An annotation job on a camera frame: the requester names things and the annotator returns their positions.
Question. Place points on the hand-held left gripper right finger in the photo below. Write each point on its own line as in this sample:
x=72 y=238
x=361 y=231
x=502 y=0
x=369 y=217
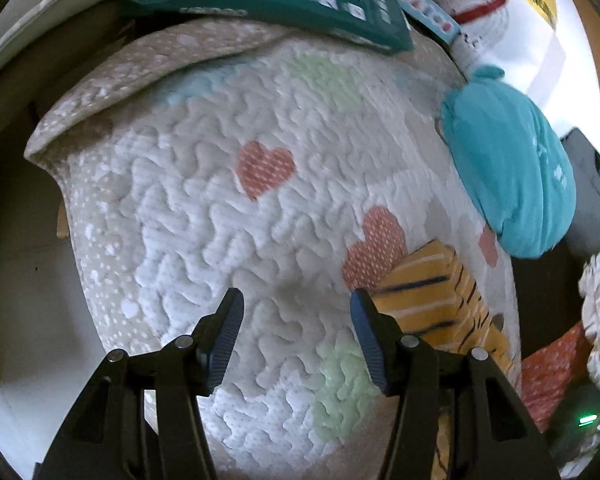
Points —
x=372 y=340

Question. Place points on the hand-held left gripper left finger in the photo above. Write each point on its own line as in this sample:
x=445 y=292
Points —
x=225 y=337

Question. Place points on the yellow striped garment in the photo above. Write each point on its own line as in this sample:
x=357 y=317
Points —
x=430 y=290

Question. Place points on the orange dotted cloth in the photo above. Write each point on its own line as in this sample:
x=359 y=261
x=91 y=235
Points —
x=550 y=375

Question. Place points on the quilted blanket with hearts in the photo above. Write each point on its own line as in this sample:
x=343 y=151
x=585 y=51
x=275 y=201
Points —
x=205 y=210

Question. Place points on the tan cardboard piece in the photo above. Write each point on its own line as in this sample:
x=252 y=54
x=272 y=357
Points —
x=61 y=222

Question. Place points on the turquoise garment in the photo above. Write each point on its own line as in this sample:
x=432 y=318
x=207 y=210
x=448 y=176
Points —
x=510 y=170

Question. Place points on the grey cloth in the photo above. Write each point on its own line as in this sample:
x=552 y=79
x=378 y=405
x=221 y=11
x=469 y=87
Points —
x=592 y=195

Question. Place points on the strip with coloured dots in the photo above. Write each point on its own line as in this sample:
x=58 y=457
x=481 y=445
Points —
x=425 y=7

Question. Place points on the white red patterned cloth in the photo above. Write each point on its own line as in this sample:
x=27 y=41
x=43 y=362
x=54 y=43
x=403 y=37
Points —
x=510 y=30

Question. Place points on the white cushion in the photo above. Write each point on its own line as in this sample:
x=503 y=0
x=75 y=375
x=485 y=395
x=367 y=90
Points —
x=40 y=15

